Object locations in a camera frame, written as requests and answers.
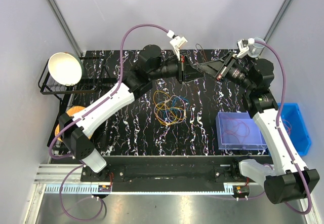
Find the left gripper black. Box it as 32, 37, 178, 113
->
149, 51, 204, 84

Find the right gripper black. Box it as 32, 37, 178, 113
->
197, 51, 254, 92

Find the dark brown cable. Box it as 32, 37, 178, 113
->
194, 43, 211, 61

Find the blue cable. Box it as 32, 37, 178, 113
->
163, 96, 189, 123

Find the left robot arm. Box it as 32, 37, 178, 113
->
59, 45, 203, 181

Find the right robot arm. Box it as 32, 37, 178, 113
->
197, 52, 320, 204

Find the white mug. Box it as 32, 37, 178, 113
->
248, 38, 265, 58

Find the purple translucent box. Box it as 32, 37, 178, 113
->
215, 112, 267, 151

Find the blue plastic bin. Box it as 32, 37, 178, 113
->
281, 103, 312, 157

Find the orange woven mat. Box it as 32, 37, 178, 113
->
54, 106, 85, 136

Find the white bowl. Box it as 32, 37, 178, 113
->
48, 52, 85, 86

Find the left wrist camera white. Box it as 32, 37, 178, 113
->
167, 30, 188, 61

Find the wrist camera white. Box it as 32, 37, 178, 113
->
167, 30, 188, 61
237, 38, 255, 58

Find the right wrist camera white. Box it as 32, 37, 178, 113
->
237, 38, 255, 58

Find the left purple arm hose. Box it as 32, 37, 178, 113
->
48, 23, 173, 221

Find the black wire dish rack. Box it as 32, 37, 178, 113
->
38, 55, 117, 106

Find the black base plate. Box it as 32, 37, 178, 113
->
80, 156, 252, 195

